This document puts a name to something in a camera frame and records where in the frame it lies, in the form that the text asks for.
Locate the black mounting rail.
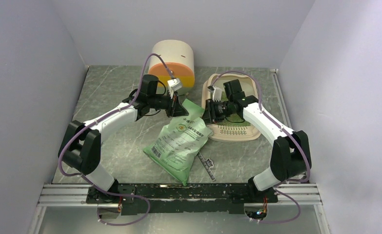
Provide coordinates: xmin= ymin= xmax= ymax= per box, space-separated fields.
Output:
xmin=85 ymin=183 xmax=278 ymax=215

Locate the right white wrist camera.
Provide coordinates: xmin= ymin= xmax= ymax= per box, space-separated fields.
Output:
xmin=208 ymin=85 xmax=222 ymax=101

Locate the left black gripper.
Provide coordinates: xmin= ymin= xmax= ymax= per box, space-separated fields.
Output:
xmin=149 ymin=89 xmax=189 ymax=118

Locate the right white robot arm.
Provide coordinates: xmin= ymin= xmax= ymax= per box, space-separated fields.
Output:
xmin=202 ymin=79 xmax=312 ymax=202

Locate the green litter bag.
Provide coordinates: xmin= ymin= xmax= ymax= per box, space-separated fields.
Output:
xmin=142 ymin=99 xmax=213 ymax=186

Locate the beige litter box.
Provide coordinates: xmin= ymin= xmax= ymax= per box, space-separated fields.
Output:
xmin=201 ymin=73 xmax=261 ymax=142

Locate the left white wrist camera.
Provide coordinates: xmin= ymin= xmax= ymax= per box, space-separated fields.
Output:
xmin=167 ymin=78 xmax=182 ymax=98

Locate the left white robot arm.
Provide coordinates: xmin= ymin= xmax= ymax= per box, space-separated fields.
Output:
xmin=58 ymin=74 xmax=188 ymax=203

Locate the beige orange drawer cabinet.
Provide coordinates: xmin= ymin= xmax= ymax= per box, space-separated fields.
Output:
xmin=148 ymin=39 xmax=195 ymax=95

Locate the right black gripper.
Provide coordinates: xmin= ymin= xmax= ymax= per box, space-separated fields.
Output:
xmin=198 ymin=98 xmax=232 ymax=126

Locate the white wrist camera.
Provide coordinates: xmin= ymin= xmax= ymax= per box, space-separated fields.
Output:
xmin=208 ymin=85 xmax=222 ymax=101
xmin=167 ymin=78 xmax=182 ymax=98

